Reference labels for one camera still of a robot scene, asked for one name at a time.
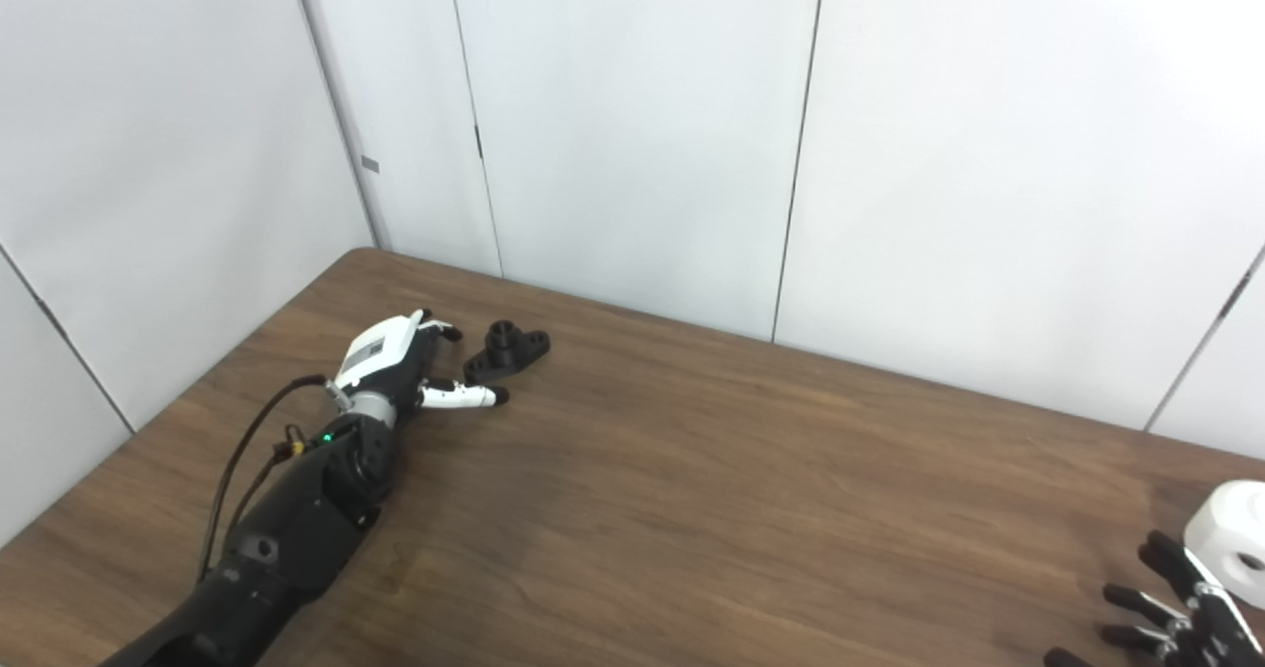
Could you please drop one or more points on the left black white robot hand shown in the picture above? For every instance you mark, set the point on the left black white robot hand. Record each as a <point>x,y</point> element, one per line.
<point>380,351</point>

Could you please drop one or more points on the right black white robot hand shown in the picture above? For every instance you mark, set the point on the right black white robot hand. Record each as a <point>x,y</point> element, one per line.
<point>1211,637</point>

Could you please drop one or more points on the round white piece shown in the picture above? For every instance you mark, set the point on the round white piece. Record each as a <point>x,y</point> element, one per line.
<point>1230,524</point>

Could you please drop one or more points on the black flanged holder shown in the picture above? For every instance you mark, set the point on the black flanged holder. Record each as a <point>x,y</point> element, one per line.
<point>504,351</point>

